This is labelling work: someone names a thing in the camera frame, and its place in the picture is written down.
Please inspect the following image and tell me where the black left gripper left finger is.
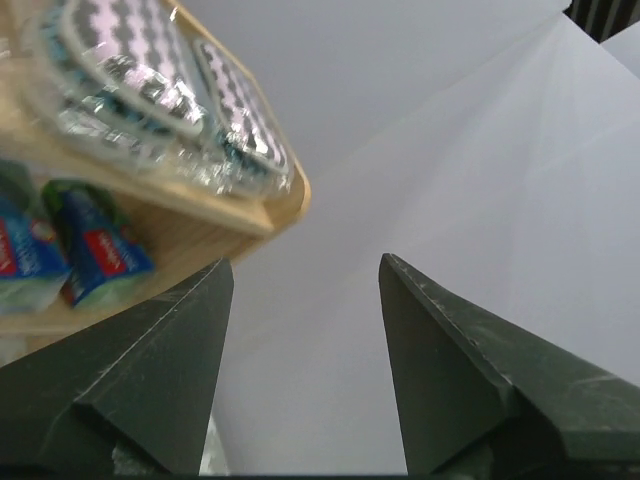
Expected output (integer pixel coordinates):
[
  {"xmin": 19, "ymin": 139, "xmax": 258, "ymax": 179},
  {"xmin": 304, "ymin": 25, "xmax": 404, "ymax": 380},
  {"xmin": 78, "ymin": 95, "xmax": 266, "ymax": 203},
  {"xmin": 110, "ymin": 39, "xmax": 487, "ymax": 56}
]
[{"xmin": 1, "ymin": 259, "xmax": 234, "ymax": 475}]

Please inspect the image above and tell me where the wooden two-tier shelf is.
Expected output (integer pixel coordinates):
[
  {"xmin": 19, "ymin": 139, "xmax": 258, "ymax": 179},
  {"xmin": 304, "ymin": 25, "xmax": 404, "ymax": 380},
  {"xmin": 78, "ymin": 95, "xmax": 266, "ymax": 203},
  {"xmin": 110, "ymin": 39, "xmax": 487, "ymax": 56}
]
[{"xmin": 0, "ymin": 0, "xmax": 312, "ymax": 346}]

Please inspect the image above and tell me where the pink wavy sponge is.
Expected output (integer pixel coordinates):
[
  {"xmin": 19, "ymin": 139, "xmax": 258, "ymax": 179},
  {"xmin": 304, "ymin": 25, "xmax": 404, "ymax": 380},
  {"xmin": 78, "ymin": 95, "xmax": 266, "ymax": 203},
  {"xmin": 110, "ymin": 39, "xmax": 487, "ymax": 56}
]
[
  {"xmin": 21, "ymin": 1, "xmax": 211, "ymax": 168},
  {"xmin": 170, "ymin": 37, "xmax": 294, "ymax": 199}
]

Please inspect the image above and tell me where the green blue sponge pack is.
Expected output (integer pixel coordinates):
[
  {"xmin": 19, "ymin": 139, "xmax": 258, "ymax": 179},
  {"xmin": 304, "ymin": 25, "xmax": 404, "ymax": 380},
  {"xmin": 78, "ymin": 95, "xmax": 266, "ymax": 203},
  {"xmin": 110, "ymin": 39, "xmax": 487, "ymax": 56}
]
[
  {"xmin": 1, "ymin": 160, "xmax": 70, "ymax": 315},
  {"xmin": 42, "ymin": 179, "xmax": 155, "ymax": 309}
]

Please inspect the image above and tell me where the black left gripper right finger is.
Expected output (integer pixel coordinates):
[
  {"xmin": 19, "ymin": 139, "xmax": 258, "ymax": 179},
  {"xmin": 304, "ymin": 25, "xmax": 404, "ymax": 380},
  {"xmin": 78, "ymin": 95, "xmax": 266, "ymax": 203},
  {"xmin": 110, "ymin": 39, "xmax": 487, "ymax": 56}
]
[{"xmin": 378, "ymin": 254, "xmax": 639, "ymax": 475}]

